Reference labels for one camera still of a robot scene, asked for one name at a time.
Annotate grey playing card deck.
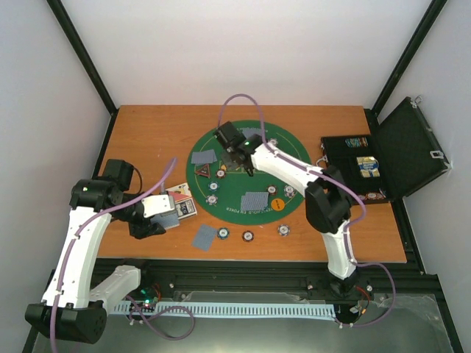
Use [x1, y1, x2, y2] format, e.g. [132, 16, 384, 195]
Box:
[151, 213, 180, 230]

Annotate dark red chips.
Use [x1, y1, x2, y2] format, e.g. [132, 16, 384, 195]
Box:
[216, 169, 227, 179]
[266, 185, 278, 196]

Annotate blue patterned playing card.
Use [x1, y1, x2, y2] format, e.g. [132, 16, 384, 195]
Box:
[191, 149, 218, 165]

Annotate black red triangular dealer button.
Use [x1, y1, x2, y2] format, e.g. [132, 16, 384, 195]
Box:
[194, 163, 211, 179]

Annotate dark red poker chip stack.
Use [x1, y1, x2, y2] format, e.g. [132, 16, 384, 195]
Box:
[241, 230, 255, 242]

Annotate blue white poker chip stack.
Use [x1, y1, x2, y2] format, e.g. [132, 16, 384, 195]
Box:
[277, 224, 291, 237]

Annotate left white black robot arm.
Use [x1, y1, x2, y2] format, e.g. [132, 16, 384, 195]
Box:
[25, 158, 177, 352]

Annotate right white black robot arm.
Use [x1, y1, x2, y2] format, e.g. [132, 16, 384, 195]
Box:
[214, 121, 358, 298]

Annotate round green poker mat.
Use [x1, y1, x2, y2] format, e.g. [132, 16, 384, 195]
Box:
[186, 130, 304, 226]

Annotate orange big blind button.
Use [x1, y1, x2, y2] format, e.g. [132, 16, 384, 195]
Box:
[270, 198, 286, 212]

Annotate multicolour chip row in case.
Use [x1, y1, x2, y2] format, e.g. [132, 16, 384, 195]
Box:
[344, 136, 369, 148]

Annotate blue gold card deck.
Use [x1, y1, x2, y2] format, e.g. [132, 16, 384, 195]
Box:
[356, 156, 380, 178]

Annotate red white chips in case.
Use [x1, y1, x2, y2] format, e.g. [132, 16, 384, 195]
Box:
[358, 190, 388, 204]

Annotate black poker case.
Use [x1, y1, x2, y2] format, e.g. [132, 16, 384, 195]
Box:
[321, 96, 451, 202]

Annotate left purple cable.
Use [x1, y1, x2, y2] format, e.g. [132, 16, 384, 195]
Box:
[49, 157, 196, 353]

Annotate light blue cable duct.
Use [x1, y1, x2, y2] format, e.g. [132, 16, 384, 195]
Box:
[108, 300, 337, 320]

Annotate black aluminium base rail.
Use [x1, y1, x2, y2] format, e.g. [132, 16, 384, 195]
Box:
[47, 258, 441, 301]

